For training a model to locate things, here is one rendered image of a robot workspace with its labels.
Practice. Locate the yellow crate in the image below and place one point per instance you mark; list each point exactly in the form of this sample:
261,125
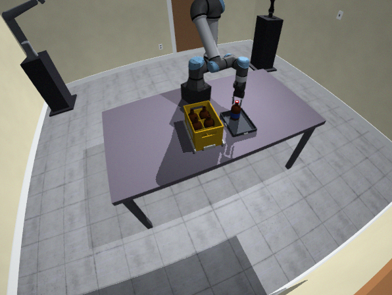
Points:
205,136

